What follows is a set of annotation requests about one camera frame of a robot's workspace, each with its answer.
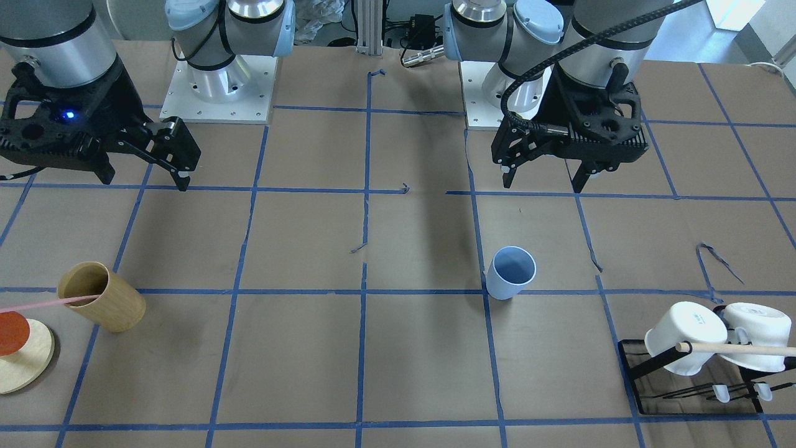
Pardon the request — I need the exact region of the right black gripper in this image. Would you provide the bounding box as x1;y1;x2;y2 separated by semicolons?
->
1;57;201;191

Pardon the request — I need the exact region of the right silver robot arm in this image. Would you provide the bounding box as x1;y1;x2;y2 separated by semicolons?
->
1;1;295;191

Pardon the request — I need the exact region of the white mug near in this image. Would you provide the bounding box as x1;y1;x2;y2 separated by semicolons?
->
644;301;728;357

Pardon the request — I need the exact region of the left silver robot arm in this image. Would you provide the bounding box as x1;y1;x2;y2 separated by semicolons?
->
442;1;673;192

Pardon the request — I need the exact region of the white mug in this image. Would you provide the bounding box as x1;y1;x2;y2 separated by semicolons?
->
644;301;728;357
719;302;792;373

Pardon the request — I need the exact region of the black corrugated cable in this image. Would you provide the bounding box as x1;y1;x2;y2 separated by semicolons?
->
501;0;703;128

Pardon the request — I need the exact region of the bamboo cylinder holder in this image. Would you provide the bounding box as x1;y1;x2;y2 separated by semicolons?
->
57;261;147;334

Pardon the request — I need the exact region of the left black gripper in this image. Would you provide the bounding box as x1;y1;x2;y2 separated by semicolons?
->
491;62;649;194

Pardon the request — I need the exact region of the pink chopstick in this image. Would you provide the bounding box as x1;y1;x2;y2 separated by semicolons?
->
1;294;100;313

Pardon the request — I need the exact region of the wooden mug tree stand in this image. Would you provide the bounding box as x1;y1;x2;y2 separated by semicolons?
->
1;318;56;394

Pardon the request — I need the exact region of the white mug far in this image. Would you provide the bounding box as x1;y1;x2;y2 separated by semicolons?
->
719;302;792;373

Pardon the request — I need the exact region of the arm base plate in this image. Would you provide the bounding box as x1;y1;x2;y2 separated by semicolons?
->
159;55;279;124
460;62;552;131

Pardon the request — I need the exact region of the black wire mug rack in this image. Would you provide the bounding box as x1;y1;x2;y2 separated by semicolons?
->
618;304;794;415

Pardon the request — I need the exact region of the light blue cup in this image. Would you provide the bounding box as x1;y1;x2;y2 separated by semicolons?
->
485;246;537;300

